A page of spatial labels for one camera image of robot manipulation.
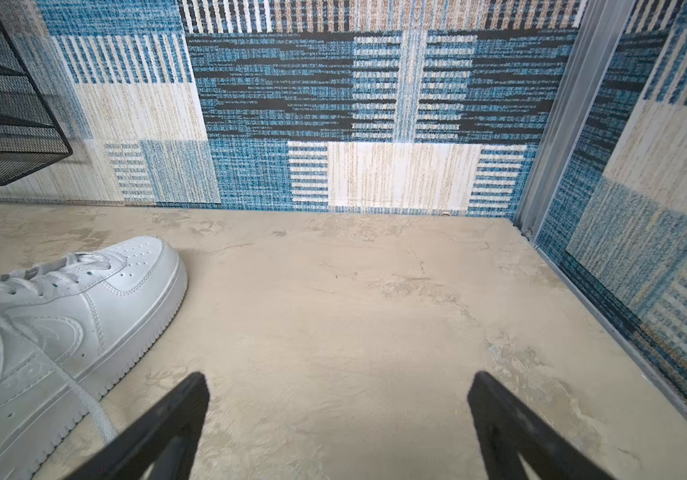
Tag white leather sneaker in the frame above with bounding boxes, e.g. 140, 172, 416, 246
0, 236, 188, 479

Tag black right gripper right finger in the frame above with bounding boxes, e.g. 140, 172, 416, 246
467, 371, 611, 479

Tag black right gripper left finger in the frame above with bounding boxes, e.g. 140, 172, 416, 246
68, 372, 209, 479

